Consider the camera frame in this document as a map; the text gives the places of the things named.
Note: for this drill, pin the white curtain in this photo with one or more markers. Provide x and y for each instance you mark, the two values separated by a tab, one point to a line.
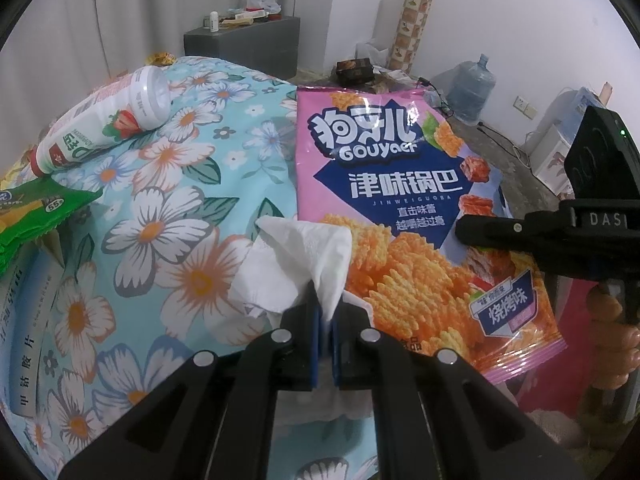
150	5

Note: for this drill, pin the person's right hand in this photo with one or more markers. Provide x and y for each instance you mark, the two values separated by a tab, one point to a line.
610	350

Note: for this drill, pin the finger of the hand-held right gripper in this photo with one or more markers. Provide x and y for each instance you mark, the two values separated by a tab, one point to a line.
510	235

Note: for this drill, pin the white tissue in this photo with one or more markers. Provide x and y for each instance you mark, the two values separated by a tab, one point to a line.
300	245

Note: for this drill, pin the small white bottle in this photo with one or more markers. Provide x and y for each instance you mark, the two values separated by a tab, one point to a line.
213	21

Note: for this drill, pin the dark grey cabinet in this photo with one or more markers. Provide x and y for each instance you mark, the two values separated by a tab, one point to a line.
240	45

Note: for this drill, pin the crumpled white plastic bag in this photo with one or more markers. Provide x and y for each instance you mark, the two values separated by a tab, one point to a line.
372	54

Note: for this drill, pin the patterned paper roll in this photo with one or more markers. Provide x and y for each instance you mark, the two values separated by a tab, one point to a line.
412	20

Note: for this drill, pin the white carton box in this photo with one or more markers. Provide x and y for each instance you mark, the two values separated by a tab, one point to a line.
30	320

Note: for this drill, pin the white strawberry yogurt bottle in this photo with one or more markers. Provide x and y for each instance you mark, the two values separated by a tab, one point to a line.
100	130

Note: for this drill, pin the wooden brush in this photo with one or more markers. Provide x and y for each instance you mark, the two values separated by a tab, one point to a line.
241	20

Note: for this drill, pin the yellow snack packet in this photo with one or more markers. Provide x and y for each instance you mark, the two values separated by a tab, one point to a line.
160	57

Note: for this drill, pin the blue floral blanket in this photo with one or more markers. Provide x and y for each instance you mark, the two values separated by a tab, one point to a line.
175	170

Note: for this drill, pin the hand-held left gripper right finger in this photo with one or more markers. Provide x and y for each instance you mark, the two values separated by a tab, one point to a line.
336	345

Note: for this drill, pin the beige fleece jacket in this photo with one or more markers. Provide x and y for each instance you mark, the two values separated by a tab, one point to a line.
555	430

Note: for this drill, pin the white water dispenser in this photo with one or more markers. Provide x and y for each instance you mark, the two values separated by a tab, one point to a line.
555	155

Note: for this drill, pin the green snack packet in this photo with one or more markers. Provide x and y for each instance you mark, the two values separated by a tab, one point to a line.
30	210

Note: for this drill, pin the pink snack bag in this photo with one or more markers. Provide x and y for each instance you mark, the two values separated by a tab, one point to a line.
380	170

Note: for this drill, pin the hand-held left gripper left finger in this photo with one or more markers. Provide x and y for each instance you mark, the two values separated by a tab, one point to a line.
312	340

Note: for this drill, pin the brown box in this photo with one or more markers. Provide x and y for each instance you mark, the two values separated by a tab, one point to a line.
354	71

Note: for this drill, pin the wall socket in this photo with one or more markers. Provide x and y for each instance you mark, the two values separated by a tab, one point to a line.
525	105

